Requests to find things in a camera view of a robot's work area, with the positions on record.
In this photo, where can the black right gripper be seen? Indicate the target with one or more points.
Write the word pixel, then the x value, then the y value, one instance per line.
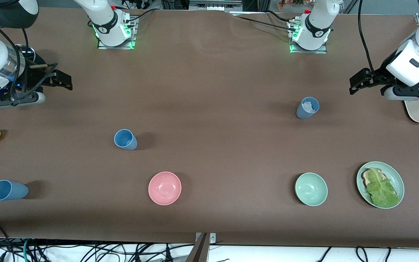
pixel 36 75

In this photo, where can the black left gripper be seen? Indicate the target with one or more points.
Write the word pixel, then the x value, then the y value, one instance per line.
pixel 378 77

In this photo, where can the blue plastic cup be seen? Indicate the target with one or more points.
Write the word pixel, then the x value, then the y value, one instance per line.
pixel 7 190
pixel 303 113
pixel 124 138

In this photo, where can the glass lid with blue knob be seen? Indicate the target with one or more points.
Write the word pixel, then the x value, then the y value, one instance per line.
pixel 30 54

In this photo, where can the white crumpled paper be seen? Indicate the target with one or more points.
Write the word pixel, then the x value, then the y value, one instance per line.
pixel 308 106

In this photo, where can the toast slice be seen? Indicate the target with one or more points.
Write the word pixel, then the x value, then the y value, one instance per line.
pixel 366 178

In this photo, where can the pale green plate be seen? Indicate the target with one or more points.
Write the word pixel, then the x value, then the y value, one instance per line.
pixel 398 182

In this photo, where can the green lettuce leaf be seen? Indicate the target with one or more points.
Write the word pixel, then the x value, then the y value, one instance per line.
pixel 382 191

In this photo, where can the pale green bowl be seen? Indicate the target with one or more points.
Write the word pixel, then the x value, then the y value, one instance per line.
pixel 311 189

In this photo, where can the pink bowl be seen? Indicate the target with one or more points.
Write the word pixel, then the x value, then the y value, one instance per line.
pixel 164 188

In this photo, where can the silver metal device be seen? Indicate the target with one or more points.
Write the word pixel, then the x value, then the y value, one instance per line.
pixel 215 5

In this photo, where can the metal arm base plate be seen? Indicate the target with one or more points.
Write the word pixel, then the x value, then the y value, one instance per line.
pixel 116 46
pixel 309 51

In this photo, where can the small metal bracket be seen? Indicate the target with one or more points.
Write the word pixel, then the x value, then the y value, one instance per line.
pixel 213 238

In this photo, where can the dark camera pole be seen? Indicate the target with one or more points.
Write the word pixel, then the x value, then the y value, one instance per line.
pixel 198 251

